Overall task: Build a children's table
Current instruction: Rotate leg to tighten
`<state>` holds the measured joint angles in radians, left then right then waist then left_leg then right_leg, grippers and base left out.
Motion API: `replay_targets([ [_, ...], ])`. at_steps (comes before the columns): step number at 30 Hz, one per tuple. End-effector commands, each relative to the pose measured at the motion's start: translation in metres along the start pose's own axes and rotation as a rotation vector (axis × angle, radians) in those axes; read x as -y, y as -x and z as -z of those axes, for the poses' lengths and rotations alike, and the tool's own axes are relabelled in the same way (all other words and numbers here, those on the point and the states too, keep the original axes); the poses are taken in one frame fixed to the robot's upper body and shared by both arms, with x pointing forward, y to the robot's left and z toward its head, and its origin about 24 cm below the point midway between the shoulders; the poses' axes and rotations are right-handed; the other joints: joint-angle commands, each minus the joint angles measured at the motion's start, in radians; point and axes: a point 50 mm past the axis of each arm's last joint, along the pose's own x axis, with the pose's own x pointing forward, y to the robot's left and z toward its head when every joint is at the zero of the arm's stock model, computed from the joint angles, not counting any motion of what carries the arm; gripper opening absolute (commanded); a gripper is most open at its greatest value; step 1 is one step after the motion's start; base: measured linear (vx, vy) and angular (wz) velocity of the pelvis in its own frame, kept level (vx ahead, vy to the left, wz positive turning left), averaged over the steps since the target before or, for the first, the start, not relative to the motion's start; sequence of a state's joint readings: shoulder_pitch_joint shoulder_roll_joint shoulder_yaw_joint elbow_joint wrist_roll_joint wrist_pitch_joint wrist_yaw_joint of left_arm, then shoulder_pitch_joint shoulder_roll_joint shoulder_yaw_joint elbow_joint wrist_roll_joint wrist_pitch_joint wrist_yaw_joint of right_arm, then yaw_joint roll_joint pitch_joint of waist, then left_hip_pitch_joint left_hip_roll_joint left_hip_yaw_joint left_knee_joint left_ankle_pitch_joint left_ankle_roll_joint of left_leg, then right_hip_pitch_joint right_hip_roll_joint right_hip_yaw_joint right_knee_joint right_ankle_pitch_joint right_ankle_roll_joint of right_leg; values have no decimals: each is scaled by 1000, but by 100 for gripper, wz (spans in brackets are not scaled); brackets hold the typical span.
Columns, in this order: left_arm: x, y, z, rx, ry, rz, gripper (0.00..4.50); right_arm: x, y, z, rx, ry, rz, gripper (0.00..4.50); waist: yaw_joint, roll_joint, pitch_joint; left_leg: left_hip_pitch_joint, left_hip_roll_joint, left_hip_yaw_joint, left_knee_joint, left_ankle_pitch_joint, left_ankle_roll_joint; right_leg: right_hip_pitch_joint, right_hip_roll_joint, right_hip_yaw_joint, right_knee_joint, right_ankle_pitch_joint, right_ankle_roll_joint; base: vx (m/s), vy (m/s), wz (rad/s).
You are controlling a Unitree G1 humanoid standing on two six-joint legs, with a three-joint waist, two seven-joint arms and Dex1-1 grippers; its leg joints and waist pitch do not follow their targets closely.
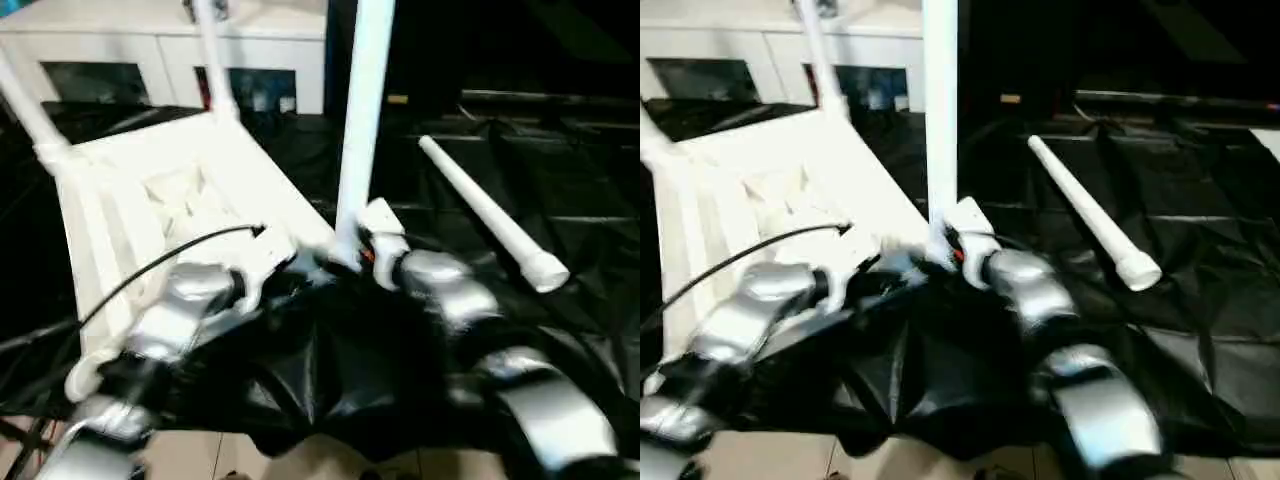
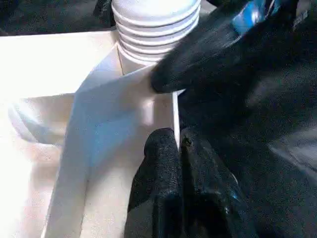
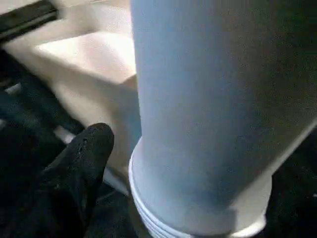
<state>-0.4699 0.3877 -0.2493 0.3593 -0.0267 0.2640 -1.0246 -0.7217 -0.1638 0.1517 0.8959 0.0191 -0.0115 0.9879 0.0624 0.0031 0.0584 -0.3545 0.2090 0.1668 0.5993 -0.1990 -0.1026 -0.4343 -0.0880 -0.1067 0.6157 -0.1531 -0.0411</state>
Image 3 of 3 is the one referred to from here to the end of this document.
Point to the white plastic table leg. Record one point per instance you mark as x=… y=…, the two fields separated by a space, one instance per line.
x=218 y=109

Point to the black work mat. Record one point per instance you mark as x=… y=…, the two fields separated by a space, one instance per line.
x=25 y=114

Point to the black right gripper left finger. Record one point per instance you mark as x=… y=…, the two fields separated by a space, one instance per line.
x=64 y=193

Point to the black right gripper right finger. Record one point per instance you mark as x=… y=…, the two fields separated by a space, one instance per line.
x=297 y=203

